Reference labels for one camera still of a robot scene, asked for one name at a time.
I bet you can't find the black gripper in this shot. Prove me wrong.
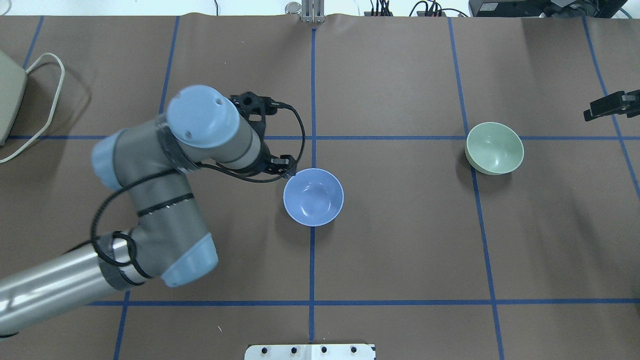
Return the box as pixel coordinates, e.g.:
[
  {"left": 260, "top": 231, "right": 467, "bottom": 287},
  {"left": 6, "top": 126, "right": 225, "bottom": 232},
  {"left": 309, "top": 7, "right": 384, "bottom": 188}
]
[{"left": 235, "top": 151, "right": 298, "bottom": 182}]

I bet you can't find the blue bowl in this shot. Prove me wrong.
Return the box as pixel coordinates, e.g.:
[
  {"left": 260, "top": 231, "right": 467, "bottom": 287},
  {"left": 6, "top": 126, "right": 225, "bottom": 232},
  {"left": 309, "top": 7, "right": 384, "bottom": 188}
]
[{"left": 282, "top": 168, "right": 345, "bottom": 227}]

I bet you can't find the green bowl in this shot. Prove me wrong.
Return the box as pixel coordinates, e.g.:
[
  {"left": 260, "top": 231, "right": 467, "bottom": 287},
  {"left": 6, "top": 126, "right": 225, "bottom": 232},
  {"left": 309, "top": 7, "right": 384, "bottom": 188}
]
[{"left": 464, "top": 121, "right": 525, "bottom": 176}]

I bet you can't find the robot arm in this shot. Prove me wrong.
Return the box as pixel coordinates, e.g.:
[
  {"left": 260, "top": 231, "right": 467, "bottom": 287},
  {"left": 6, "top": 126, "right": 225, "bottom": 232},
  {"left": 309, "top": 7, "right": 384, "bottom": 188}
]
[{"left": 0, "top": 84, "right": 306, "bottom": 340}]

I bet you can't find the cream toaster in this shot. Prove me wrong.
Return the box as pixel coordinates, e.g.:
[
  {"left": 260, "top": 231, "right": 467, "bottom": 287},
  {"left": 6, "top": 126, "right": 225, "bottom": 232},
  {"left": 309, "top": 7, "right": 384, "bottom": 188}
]
[{"left": 0, "top": 51, "right": 27, "bottom": 146}]

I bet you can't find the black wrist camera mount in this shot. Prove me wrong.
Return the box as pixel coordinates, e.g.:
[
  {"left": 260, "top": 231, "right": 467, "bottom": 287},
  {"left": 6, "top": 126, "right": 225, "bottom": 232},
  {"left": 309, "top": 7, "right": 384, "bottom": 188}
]
[{"left": 229, "top": 91, "right": 279, "bottom": 136}]

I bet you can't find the aluminium frame post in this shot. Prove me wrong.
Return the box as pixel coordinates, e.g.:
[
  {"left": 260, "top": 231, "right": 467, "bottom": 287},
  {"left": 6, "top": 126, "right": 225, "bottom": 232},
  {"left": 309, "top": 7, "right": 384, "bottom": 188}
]
[{"left": 299, "top": 0, "right": 325, "bottom": 24}]

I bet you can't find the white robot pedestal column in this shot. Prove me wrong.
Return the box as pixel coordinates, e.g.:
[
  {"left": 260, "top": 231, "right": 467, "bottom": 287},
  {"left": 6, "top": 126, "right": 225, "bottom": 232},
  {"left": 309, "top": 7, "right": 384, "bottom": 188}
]
[{"left": 244, "top": 343, "right": 377, "bottom": 360}]

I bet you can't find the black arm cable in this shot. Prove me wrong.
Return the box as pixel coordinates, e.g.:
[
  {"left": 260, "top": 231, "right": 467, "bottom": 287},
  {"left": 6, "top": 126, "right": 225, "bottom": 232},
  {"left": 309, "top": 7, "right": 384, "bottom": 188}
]
[{"left": 90, "top": 102, "right": 306, "bottom": 281}]

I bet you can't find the white toaster cord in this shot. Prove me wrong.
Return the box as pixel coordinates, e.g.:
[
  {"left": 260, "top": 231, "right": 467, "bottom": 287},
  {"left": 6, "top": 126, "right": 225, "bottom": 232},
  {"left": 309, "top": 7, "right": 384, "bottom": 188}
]
[{"left": 0, "top": 52, "right": 66, "bottom": 164}]

